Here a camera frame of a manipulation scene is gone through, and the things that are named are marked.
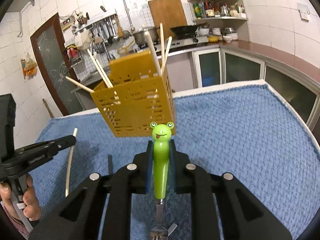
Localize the dark grey chopstick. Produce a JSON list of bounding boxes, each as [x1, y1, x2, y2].
[[107, 154, 113, 175]]

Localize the wooden chopstick group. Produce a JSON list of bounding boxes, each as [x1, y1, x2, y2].
[[65, 76, 94, 93]]

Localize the green frog handle fork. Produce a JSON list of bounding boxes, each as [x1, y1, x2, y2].
[[150, 121, 174, 239]]

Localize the gold perforated utensil holder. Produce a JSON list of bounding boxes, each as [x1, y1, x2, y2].
[[91, 50, 176, 137]]

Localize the chrome kitchen faucet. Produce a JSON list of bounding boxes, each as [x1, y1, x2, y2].
[[89, 36, 111, 62]]

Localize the person's left hand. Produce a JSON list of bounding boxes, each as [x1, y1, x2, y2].
[[1, 174, 41, 221]]

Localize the blue textured towel mat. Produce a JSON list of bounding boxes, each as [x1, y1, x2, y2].
[[31, 85, 319, 239]]

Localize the stainless steel sink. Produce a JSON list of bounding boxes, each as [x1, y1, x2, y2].
[[80, 70, 102, 86]]

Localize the brown framed glass door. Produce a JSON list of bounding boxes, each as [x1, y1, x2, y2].
[[30, 14, 83, 116]]

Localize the glass cabinet door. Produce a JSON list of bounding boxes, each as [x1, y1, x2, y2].
[[192, 48, 222, 88]]

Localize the hanging utensil rack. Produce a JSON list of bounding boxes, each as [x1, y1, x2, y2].
[[72, 12, 120, 44]]

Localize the steel cooking pot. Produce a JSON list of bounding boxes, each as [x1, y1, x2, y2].
[[132, 26, 161, 46]]

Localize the stainless gas stove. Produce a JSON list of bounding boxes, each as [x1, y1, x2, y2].
[[138, 35, 208, 52]]

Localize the black wok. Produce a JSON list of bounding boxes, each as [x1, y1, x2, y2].
[[170, 23, 205, 36]]

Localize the wooden cutting board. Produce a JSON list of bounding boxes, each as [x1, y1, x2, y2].
[[148, 0, 187, 38]]

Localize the red wire basket items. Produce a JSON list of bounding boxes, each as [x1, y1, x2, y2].
[[63, 44, 83, 67]]

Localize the corner wall shelf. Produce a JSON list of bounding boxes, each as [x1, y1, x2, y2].
[[188, 0, 250, 42]]

